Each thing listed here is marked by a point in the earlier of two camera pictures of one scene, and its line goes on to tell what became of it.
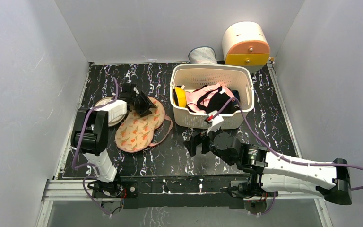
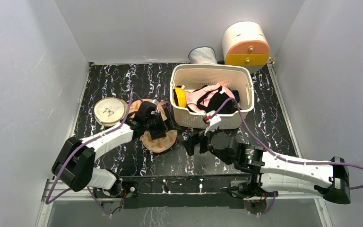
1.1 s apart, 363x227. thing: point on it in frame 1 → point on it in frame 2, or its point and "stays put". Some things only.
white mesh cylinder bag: x=202 y=55 stays put
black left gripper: x=145 y=111 → x=169 y=125
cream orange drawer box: x=246 y=44 stays put
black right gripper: x=198 y=143 stays put
